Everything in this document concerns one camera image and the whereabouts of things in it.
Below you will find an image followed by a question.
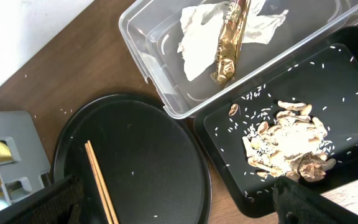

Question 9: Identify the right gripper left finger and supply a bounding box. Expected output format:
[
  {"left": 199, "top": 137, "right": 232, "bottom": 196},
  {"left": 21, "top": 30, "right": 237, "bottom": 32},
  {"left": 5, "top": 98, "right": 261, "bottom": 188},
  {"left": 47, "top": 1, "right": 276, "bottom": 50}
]
[{"left": 0, "top": 175, "right": 84, "bottom": 224}]

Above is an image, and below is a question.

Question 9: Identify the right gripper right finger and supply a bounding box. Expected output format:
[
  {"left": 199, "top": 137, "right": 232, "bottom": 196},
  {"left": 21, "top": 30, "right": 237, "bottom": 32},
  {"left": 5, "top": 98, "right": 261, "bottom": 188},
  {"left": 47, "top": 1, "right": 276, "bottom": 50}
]
[{"left": 273, "top": 177, "right": 358, "bottom": 224}]

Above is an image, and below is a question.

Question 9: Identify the wooden chopstick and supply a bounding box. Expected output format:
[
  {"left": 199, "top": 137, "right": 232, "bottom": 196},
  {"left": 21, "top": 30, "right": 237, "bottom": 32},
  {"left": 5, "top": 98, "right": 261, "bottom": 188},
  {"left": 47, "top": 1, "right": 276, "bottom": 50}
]
[
  {"left": 86, "top": 139, "right": 120, "bottom": 224},
  {"left": 85, "top": 141, "right": 114, "bottom": 224}
]

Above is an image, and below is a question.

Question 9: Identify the peanut shells and rice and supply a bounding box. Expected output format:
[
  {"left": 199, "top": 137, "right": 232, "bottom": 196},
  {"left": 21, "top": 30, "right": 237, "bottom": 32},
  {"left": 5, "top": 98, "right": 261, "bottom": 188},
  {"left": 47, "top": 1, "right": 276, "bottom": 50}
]
[{"left": 242, "top": 101, "right": 337, "bottom": 182}]

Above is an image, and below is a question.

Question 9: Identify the gold foil wrapper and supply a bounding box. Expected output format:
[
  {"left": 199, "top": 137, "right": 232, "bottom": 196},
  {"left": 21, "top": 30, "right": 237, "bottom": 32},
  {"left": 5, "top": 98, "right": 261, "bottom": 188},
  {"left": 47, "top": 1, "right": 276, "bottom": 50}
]
[{"left": 211, "top": 0, "right": 251, "bottom": 88}]

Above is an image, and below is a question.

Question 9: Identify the white tissue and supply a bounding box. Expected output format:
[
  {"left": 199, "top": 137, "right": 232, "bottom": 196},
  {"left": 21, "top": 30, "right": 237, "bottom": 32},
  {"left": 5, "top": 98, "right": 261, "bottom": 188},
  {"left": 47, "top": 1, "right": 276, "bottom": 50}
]
[{"left": 177, "top": 0, "right": 289, "bottom": 82}]

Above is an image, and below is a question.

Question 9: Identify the grey dishwasher rack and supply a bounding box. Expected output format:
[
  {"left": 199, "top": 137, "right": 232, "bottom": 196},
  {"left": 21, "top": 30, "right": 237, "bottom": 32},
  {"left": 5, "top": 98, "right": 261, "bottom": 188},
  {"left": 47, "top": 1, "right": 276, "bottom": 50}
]
[{"left": 0, "top": 111, "right": 51, "bottom": 206}]

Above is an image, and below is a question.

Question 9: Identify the black rectangular waste bin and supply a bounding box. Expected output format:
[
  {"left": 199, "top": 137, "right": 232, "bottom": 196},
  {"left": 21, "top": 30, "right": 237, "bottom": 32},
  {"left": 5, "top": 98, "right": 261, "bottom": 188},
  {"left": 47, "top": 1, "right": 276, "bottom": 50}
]
[{"left": 195, "top": 26, "right": 358, "bottom": 218}]

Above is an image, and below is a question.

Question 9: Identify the clear plastic waste bin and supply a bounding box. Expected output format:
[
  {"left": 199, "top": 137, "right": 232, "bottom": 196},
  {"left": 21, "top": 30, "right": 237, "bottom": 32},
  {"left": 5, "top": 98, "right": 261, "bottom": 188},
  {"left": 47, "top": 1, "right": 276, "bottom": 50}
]
[{"left": 119, "top": 0, "right": 358, "bottom": 119}]

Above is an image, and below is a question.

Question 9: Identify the round black tray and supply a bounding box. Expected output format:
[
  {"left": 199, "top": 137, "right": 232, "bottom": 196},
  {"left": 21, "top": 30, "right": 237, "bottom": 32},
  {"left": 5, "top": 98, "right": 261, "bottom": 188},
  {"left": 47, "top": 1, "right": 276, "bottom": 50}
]
[{"left": 53, "top": 94, "right": 211, "bottom": 224}]

